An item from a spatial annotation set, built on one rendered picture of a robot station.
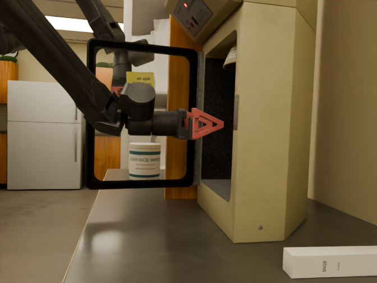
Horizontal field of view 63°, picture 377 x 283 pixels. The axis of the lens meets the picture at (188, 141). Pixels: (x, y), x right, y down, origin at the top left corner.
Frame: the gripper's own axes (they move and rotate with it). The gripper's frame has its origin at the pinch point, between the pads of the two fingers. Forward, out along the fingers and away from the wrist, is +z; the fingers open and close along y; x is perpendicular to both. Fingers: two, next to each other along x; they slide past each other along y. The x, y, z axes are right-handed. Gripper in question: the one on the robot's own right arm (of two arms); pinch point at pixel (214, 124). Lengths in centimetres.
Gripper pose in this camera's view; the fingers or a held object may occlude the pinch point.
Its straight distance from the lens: 72.2
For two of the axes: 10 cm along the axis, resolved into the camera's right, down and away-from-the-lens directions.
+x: -0.2, 10.0, 0.5
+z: 9.8, 0.1, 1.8
